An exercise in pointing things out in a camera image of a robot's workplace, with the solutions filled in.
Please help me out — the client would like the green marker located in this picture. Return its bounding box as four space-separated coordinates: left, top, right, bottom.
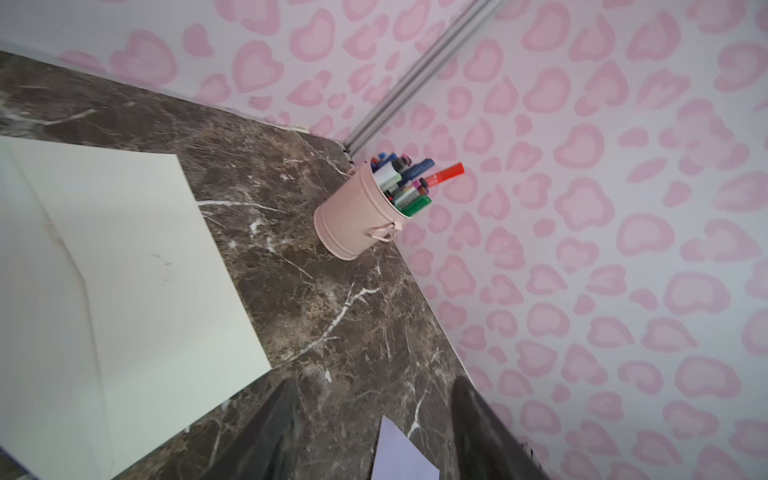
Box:
401 195 432 218

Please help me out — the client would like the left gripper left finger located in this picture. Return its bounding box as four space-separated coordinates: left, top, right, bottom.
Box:
201 379 299 480

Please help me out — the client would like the white envelope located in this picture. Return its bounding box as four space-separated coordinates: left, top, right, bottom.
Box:
1 137 270 479

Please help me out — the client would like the purple envelope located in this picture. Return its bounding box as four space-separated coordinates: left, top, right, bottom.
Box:
371 416 440 480

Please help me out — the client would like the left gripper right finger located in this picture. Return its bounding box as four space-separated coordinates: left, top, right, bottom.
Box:
451 376 549 480

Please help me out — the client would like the pink pen cup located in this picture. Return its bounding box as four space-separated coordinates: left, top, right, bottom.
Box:
313 162 409 261

